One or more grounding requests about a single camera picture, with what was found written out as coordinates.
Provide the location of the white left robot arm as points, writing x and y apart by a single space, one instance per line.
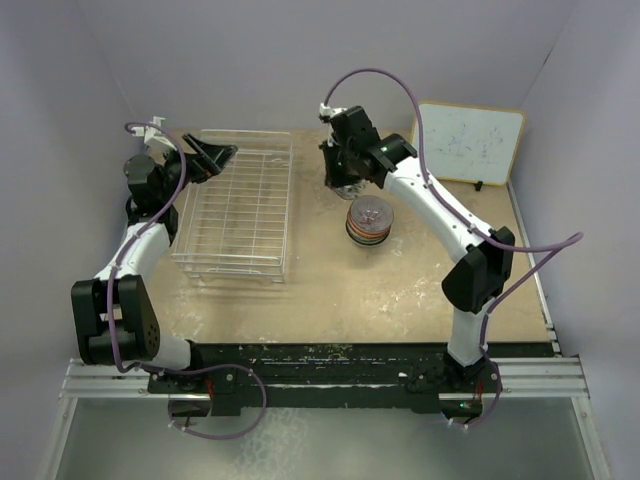
114 318

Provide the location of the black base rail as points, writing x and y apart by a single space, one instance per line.
420 377

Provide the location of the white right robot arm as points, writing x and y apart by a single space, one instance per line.
480 269

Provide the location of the aluminium frame rail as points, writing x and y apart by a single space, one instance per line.
110 427

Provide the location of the white wire dish rack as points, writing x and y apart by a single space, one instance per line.
237 223

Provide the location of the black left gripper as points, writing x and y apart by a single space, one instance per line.
208 159

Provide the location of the blue floral bowl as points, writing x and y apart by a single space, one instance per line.
367 242

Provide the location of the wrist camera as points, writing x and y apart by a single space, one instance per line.
151 136
326 112

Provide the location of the grey striped bowl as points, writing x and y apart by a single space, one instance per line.
371 214

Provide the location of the pink patterned bowl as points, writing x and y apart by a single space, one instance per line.
349 192

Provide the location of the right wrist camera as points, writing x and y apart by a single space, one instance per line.
326 112

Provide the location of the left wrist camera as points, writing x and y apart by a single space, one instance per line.
151 136

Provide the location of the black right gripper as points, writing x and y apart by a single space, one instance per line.
331 146

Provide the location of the yellow framed whiteboard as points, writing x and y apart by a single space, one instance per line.
468 143

